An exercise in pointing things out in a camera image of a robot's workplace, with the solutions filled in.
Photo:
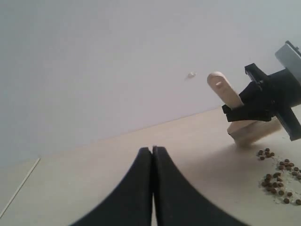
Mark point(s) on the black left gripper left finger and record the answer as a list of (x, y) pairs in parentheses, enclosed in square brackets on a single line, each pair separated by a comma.
[(130, 203)]

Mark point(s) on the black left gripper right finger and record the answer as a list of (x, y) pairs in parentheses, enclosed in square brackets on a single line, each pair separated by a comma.
[(177, 202)]

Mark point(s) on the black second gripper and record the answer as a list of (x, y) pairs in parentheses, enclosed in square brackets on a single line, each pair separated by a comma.
[(269, 95)]

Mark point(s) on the white wooden paint brush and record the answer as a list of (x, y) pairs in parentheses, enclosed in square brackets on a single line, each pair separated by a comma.
[(244, 129)]

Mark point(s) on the brown pellets and crumbs pile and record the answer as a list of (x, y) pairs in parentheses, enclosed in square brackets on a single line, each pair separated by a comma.
[(284, 182)]

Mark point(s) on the small white wall hook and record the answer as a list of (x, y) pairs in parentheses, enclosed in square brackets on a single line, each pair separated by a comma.
[(191, 75)]

